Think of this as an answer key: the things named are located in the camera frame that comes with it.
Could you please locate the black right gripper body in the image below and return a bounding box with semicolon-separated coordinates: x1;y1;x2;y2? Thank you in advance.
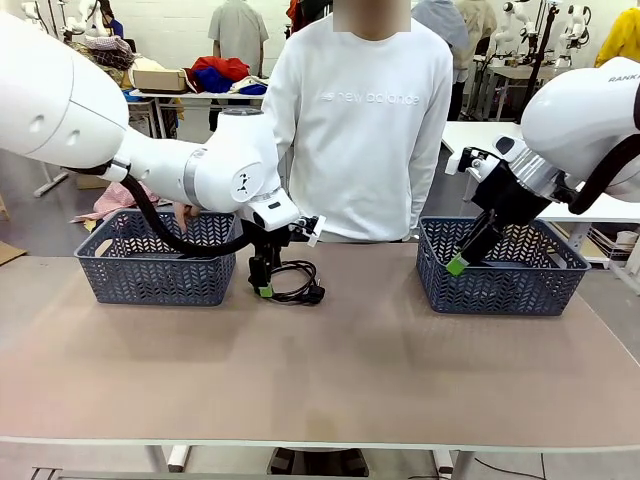
459;147;554;236

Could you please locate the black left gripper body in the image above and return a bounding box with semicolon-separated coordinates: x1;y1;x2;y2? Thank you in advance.
243;218;307;262

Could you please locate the black power cable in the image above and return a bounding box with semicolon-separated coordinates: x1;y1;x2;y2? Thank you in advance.
259;259;327;305

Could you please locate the person's left forearm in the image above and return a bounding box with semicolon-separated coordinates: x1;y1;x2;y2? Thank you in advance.
408;134;446;240

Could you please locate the person's right hand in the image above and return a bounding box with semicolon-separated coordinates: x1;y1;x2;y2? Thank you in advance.
172;202;203;234

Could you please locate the grey-blue plastic lattice basket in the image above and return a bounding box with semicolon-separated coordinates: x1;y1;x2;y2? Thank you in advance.
416;215;592;317
73;208;239;307

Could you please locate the person in white sweatshirt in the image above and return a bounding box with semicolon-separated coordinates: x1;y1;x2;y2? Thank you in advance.
259;0;454;244

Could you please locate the pink cloth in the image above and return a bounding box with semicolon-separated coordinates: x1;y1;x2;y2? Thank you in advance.
74;182;166;225

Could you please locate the blue cloth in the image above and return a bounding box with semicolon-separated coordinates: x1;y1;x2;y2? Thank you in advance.
193;67;236;94

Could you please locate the white humanoid robot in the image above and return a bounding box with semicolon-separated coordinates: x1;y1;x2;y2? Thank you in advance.
494;0;532;56
554;0;595;67
19;0;117;40

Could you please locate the bystander in beige top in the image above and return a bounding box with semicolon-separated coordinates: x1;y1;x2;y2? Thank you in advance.
454;0;499;71

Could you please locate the red cloth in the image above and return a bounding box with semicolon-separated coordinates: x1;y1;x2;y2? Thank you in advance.
187;56;251;81

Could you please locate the bystander in grey-blue jacket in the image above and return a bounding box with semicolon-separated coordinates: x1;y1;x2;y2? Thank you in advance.
412;0;470;121

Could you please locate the white table with clothes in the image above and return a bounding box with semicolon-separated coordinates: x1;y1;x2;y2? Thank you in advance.
127;88;271;140

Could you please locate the bystander in yellow jacket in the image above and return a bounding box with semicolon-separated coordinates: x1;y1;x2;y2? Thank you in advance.
594;7;640;69

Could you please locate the brown cardboard box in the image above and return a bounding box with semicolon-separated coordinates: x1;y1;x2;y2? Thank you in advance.
132;68;189;94

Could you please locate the white table leg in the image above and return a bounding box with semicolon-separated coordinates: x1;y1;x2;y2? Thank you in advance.
432;447;474;477
147;442;192;474

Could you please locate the bystander in grey shirt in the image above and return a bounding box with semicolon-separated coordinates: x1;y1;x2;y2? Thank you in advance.
207;0;271;79

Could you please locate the flat cardboard sheet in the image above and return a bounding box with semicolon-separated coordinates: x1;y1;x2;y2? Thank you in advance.
0;239;29;267

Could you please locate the pile of patterned clothes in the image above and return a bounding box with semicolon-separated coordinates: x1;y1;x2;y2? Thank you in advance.
69;34;137;91

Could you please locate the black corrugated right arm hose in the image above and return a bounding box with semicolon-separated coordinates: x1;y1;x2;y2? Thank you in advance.
552;134;640;216

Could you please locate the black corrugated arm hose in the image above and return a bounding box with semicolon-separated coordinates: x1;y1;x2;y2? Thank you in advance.
552;134;640;216
122;172;256;261

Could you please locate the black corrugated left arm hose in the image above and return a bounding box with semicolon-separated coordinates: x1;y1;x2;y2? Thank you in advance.
122;172;256;261

